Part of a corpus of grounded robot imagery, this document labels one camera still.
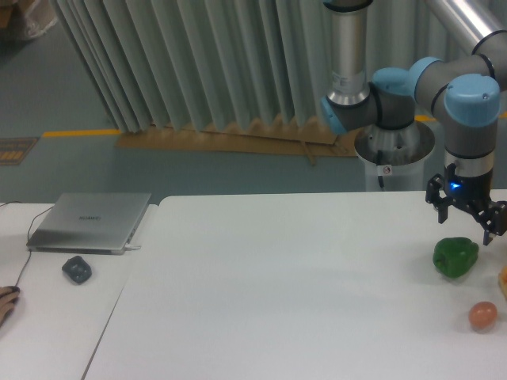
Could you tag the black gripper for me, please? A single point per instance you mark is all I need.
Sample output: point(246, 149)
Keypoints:
point(489, 214)

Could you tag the orange bread piece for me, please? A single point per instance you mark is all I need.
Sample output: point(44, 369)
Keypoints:
point(502, 281)

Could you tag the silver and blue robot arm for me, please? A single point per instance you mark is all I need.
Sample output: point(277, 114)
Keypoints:
point(463, 95)

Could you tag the person's hand on mouse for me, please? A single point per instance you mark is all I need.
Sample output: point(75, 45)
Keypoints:
point(7, 302)

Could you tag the green bell pepper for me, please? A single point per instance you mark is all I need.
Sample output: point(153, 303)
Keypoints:
point(454, 257)

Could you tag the brown egg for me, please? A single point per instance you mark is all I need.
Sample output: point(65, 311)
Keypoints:
point(482, 315)

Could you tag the pale green pleated curtain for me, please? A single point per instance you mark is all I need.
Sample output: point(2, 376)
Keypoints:
point(230, 64)

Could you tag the silver closed laptop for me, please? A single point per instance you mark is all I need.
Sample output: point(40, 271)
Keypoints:
point(100, 222)

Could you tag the dark grey controller device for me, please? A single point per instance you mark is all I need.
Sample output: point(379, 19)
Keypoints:
point(77, 270)

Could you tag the cardboard boxes in corner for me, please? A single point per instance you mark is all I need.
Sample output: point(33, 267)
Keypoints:
point(24, 20)

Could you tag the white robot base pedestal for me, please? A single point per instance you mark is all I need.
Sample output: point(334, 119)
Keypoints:
point(394, 160)

